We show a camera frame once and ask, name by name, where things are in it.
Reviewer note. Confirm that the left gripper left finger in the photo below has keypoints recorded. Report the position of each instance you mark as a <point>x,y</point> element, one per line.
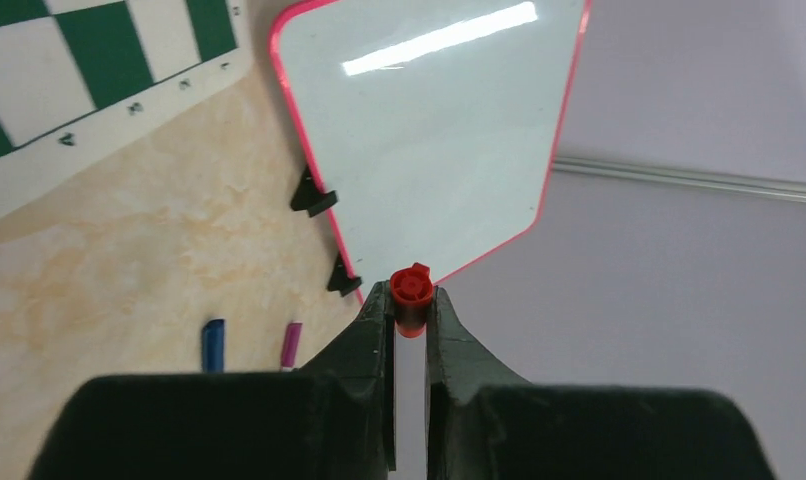
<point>329,419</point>

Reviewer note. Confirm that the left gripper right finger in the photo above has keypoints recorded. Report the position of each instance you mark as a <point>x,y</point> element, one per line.
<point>488,422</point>

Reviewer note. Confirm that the red marker cap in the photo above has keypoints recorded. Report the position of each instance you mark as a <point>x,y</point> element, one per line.
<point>412,292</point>

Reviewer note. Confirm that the pink-framed whiteboard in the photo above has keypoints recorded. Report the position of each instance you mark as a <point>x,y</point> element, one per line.
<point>435,122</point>

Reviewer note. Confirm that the right whiteboard foot black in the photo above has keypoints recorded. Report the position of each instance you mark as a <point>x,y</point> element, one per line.
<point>340,280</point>

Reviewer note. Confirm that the whiteboard foot black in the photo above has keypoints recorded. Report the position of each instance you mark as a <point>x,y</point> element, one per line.
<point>309,198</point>
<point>340,280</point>

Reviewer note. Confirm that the left whiteboard foot black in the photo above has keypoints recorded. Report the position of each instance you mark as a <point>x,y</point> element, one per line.
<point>309,198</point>

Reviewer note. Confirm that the purple-capped marker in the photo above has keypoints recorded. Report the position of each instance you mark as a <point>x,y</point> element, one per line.
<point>290,346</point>

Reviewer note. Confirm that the blue-capped marker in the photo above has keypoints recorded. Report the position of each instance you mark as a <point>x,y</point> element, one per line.
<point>213,342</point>

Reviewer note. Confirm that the green white chessboard mat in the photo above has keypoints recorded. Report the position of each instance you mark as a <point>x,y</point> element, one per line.
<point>81,79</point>

